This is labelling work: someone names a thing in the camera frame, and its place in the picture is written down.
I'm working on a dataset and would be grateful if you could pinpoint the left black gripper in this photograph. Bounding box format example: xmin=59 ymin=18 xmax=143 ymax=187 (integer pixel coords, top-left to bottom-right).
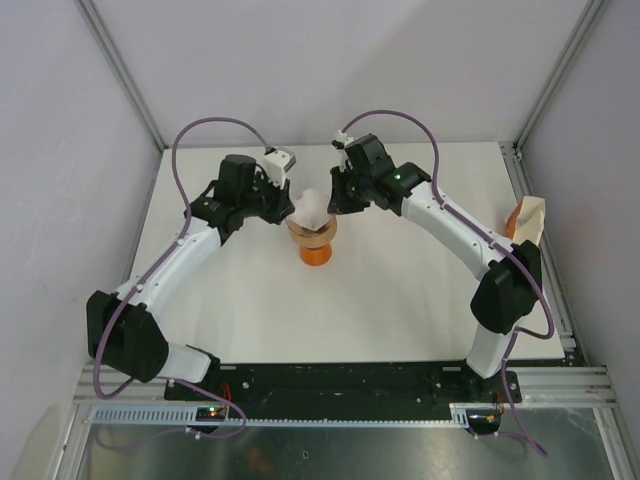
xmin=240 ymin=171 xmax=295 ymax=226

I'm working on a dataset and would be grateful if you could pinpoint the white paper coffee filter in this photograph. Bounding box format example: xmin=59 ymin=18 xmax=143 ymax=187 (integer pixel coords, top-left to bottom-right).
xmin=286 ymin=189 xmax=334 ymax=231

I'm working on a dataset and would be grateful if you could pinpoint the wooden dripper ring holder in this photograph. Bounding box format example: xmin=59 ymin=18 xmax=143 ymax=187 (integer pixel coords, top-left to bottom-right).
xmin=287 ymin=220 xmax=337 ymax=250

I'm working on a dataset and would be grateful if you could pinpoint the orange glass carafe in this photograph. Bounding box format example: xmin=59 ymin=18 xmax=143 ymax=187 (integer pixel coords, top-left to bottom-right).
xmin=299 ymin=244 xmax=332 ymax=267

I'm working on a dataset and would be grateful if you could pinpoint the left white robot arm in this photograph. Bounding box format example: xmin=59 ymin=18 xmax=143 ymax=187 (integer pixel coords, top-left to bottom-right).
xmin=86 ymin=149 xmax=296 ymax=400

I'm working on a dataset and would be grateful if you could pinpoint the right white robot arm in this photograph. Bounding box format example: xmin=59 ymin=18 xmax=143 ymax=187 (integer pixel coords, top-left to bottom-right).
xmin=327 ymin=131 xmax=542 ymax=401

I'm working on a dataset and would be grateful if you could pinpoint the paper coffee filter stack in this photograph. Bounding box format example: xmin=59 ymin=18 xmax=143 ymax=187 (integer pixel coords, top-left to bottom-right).
xmin=506 ymin=196 xmax=546 ymax=246

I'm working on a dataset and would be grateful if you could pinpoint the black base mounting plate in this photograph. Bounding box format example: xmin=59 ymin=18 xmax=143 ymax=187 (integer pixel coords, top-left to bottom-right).
xmin=164 ymin=361 xmax=522 ymax=414

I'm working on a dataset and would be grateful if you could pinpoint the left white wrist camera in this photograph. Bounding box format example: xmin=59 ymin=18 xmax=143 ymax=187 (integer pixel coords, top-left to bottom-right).
xmin=261 ymin=147 xmax=296 ymax=189

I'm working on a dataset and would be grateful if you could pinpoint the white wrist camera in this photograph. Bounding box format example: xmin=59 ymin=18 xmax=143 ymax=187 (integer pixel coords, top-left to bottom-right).
xmin=261 ymin=147 xmax=296 ymax=189
xmin=331 ymin=130 xmax=356 ymax=151

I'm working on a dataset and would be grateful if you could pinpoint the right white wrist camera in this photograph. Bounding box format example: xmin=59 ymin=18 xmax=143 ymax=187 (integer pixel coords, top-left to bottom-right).
xmin=331 ymin=130 xmax=356 ymax=151

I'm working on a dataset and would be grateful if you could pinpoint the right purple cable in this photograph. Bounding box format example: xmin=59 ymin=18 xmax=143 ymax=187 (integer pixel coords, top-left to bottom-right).
xmin=339 ymin=109 xmax=555 ymax=456

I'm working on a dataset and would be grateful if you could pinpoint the purple cable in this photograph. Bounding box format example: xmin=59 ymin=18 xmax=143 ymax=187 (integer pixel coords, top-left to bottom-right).
xmin=92 ymin=116 xmax=281 ymax=450
xmin=339 ymin=109 xmax=555 ymax=456

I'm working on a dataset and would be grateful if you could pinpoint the left aluminium frame post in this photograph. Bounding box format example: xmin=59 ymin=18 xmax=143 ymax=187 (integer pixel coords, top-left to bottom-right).
xmin=74 ymin=0 xmax=167 ymax=152

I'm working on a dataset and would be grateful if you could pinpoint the aluminium frame post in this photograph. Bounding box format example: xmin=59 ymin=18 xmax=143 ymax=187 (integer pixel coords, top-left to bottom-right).
xmin=512 ymin=0 xmax=610 ymax=152
xmin=74 ymin=0 xmax=167 ymax=152

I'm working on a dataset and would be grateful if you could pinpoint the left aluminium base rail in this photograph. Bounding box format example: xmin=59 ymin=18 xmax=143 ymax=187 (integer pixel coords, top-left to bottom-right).
xmin=73 ymin=363 xmax=169 ymax=404

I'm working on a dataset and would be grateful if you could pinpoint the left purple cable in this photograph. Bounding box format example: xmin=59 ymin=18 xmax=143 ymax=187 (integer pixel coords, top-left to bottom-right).
xmin=92 ymin=116 xmax=281 ymax=450

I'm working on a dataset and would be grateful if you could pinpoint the grey slotted cable duct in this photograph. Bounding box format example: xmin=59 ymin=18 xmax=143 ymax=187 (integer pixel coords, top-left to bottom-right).
xmin=92 ymin=404 xmax=502 ymax=428

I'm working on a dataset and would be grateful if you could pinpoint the right aluminium frame post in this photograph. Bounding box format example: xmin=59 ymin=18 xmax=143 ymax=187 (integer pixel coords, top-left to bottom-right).
xmin=512 ymin=0 xmax=610 ymax=152

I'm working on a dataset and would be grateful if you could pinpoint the right aluminium table rail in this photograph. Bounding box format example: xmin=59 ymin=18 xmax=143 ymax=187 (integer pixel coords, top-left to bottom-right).
xmin=498 ymin=141 xmax=616 ymax=404

